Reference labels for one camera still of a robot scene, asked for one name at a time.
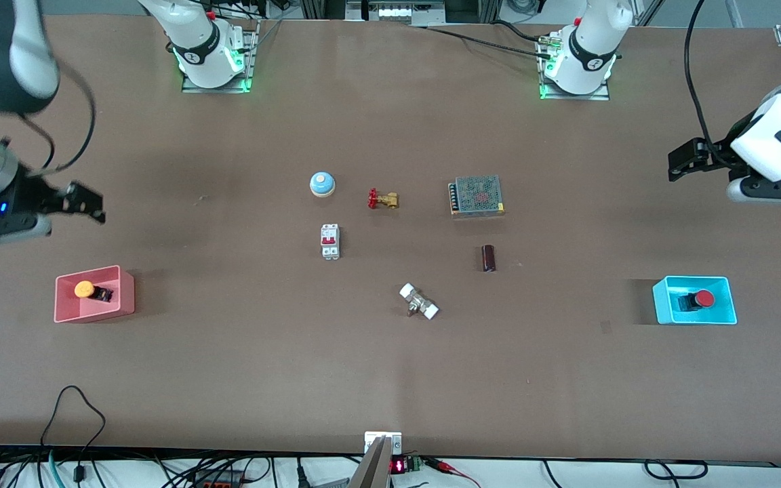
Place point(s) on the small red digit display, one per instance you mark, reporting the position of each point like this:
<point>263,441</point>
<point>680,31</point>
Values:
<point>404,465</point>

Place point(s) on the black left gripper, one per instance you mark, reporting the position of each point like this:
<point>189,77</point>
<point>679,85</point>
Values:
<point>728,146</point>

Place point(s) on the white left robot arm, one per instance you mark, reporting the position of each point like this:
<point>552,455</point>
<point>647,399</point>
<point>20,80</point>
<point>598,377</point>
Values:
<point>780,135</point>

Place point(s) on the metal mesh power supply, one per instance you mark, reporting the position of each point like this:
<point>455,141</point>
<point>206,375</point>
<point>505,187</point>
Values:
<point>477,195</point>

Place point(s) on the metal fitting white ends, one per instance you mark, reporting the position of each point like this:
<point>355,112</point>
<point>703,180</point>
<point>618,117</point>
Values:
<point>419,301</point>

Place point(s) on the pink plastic box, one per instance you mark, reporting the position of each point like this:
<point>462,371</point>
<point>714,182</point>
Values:
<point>92,312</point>

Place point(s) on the red clip lead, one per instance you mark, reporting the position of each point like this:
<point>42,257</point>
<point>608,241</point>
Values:
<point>451,469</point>

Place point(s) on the cyan plastic box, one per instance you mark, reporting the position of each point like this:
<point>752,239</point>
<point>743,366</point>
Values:
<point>665,301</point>

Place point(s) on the dark red cylindrical capacitor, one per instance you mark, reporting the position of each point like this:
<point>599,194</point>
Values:
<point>489,258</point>

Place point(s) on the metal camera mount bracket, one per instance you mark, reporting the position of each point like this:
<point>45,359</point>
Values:
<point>382,454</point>

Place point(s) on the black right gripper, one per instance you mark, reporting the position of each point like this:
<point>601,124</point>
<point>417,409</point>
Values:
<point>24,198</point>

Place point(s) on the white circuit breaker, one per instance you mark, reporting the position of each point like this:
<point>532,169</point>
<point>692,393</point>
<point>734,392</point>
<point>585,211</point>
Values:
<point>330,241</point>

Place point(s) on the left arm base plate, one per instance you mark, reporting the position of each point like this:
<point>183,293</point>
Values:
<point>573,96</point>

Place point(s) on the blue round call bell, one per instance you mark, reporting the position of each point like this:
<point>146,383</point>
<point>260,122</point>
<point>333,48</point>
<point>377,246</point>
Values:
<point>322,183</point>

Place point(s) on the yellow push button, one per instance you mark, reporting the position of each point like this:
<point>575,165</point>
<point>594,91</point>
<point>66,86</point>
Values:
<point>85,289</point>

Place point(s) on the red push button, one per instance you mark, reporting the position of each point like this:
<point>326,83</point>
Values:
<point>702,298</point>

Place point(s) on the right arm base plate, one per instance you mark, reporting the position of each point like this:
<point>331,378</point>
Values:
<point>251,54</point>

